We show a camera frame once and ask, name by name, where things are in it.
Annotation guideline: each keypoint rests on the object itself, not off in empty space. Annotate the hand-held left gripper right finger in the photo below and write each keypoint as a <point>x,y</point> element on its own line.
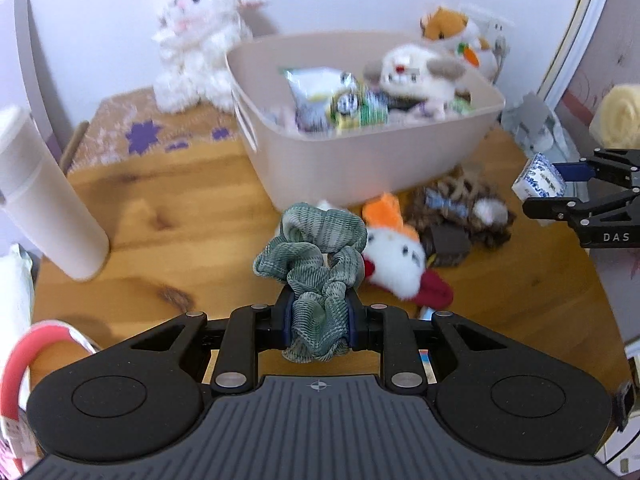
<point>352,327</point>

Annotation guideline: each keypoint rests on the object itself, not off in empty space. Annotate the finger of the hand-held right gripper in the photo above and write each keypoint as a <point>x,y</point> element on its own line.
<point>555,207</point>
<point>575,172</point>

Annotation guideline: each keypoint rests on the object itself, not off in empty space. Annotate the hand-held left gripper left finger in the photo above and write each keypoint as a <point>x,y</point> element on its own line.
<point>286,325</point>

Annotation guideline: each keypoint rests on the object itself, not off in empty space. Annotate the small blue and white carton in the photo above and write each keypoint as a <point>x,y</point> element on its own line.
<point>537,177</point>

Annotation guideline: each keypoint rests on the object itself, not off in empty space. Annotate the green scrunchie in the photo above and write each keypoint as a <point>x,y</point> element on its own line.
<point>310,260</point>

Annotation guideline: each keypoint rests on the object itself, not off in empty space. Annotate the white chicken plush toy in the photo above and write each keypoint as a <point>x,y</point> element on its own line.
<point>395,260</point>

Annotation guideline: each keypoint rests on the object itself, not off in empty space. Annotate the beige plastic storage bin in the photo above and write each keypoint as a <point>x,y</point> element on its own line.
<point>350,170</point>

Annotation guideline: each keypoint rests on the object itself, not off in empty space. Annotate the white dog plush toy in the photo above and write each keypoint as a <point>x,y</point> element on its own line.
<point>415,75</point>

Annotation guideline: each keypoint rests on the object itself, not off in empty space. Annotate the green snack bag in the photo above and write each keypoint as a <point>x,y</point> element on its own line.
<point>374,110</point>

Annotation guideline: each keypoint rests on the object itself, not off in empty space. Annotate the white and yellow snack bag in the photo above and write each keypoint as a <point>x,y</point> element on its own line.
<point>315,95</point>

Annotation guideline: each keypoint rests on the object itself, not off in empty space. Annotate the wooden desktop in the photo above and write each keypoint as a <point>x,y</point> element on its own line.
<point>165,240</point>

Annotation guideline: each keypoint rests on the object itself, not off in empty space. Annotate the grey-green clothing pile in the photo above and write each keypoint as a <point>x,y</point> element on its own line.
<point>540,130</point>

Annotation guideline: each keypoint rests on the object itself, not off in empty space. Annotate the cream rolled blanket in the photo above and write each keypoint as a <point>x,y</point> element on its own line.
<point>620,115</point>

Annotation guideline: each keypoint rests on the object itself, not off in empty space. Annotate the brown fuzzy hair accessory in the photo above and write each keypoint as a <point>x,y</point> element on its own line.
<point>450,210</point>

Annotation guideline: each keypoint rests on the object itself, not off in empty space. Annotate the orange hamster plush toy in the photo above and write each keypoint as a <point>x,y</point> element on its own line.
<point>450,22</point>

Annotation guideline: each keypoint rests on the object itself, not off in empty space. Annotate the white thermos bottle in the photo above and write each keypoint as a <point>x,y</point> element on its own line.
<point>45,200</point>

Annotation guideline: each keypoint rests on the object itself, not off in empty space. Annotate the white and red headphones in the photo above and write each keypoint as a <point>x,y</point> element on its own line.
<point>15,365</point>

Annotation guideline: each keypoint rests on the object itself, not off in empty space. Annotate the white pillow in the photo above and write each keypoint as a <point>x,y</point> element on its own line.
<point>15,285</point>

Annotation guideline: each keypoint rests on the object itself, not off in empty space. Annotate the white lamb plush toy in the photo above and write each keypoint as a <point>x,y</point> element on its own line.
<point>200,45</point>

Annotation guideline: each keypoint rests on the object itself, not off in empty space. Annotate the white door frame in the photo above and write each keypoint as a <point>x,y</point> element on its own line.
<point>575,35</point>

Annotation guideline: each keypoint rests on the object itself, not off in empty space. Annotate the white wall socket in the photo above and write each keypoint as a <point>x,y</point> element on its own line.
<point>497,22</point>

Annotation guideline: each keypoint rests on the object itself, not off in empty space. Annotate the brown wooden post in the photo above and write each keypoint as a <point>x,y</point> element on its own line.
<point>75,145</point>

